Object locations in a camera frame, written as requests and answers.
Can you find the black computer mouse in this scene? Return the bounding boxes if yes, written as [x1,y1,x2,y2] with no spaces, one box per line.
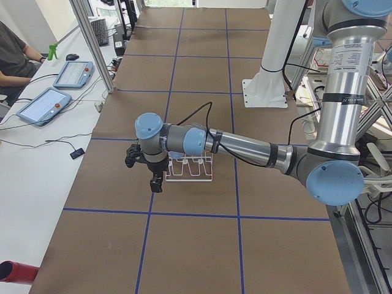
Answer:
[66,53,79,61]

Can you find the white camera mast pillar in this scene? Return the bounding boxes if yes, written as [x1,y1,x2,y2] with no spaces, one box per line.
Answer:
[242,0,307,108]

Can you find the red cylinder object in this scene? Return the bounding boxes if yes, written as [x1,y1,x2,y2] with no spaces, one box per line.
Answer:
[1,261,39,285]

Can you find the far blue teach pendant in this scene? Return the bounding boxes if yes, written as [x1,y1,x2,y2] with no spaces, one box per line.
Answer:
[53,61,94,89]

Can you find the small black sensor puck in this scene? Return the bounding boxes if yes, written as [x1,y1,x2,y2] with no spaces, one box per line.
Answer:
[70,148,85,160]

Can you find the aluminium frame post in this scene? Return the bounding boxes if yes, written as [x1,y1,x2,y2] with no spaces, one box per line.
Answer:
[69,0,115,94]

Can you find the seated person dark shirt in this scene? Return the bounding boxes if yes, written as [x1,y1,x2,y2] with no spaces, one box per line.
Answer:
[0,23,47,107]

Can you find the white wire cup holder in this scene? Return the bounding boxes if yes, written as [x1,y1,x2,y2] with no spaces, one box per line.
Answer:
[165,152,213,182]

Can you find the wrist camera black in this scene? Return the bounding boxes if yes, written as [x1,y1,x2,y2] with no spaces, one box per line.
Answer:
[124,144,146,168]

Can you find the green plastic clamp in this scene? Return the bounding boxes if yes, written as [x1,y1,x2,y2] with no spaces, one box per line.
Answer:
[47,43,58,61]

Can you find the black keyboard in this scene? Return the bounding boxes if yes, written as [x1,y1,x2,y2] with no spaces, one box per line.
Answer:
[90,19,108,47]

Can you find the blue teach pendant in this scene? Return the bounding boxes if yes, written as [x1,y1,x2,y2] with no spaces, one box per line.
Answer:
[16,88,72,127]
[53,61,94,89]

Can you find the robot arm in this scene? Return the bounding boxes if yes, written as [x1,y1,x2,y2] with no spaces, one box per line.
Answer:
[126,1,391,206]

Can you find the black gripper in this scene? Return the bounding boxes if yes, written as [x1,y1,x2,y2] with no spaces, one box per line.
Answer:
[147,159,168,193]

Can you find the near blue teach pendant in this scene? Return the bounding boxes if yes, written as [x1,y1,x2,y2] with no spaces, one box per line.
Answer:
[16,88,72,127]

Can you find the light blue plastic cup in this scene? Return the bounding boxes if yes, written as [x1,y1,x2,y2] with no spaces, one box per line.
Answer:
[168,151,184,160]

